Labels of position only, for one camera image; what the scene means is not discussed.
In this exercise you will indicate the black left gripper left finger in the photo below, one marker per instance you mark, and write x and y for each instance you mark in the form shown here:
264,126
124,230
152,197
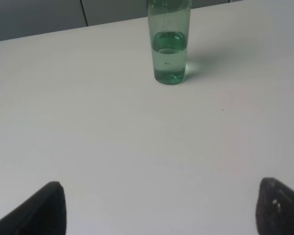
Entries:
44,213

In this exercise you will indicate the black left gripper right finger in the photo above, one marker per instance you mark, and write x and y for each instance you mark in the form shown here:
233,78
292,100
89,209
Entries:
275,208

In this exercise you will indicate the green transparent plastic bottle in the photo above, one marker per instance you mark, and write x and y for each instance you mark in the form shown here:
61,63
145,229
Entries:
168,22

